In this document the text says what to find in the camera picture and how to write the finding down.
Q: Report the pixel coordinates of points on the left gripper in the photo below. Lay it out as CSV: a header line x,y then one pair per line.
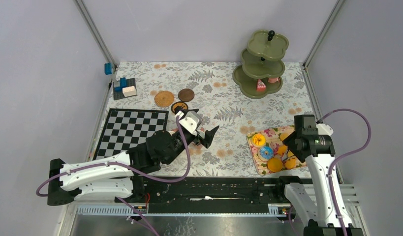
x,y
208,136

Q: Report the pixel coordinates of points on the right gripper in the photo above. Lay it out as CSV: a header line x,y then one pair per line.
x,y
293,135

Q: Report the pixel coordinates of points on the metal tongs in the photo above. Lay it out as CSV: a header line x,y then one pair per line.
x,y
287,156

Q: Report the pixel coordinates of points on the pink swiss roll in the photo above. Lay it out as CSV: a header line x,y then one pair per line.
x,y
273,80

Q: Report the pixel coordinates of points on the pink strawberry cake slice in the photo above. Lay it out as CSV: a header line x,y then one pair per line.
x,y
261,86

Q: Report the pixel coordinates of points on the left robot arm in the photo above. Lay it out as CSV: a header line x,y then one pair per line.
x,y
111,177

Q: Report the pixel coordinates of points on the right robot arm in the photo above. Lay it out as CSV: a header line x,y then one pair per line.
x,y
327,215

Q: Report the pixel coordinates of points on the round orange biscuit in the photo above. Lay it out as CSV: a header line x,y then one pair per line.
x,y
283,136

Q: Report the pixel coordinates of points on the black orange face coaster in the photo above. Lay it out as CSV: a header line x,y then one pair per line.
x,y
177,106

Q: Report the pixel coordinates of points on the orange bear cookie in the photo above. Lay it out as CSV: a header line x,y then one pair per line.
x,y
282,150

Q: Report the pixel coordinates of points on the dark brown round coaster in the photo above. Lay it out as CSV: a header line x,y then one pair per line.
x,y
186,95

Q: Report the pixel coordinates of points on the small orange cookie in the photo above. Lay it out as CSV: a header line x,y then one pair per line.
x,y
290,164

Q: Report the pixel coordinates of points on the floral tablecloth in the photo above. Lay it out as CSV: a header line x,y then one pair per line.
x,y
220,102

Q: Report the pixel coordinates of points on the floral snack tray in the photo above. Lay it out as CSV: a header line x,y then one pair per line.
x,y
274,142

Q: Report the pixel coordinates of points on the blue frosted donut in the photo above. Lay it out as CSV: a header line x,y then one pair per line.
x,y
265,153

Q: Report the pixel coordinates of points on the yellow frosted donut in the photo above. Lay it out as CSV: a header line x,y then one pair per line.
x,y
258,140

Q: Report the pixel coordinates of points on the black white chessboard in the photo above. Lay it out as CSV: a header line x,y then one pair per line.
x,y
126,128

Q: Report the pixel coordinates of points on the toy block set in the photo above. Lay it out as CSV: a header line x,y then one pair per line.
x,y
124,88

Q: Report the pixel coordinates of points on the green three-tier serving stand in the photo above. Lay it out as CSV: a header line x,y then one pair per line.
x,y
261,59

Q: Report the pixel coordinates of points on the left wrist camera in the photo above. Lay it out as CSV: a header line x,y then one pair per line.
x,y
190,121

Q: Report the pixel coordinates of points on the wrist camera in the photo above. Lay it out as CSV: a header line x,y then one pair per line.
x,y
190,121
324,129

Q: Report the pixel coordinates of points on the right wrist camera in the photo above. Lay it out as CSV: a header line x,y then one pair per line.
x,y
324,129

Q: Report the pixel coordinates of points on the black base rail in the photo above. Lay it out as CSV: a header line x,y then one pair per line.
x,y
240,195

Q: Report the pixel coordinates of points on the blue clip on frame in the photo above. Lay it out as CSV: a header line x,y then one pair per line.
x,y
108,69

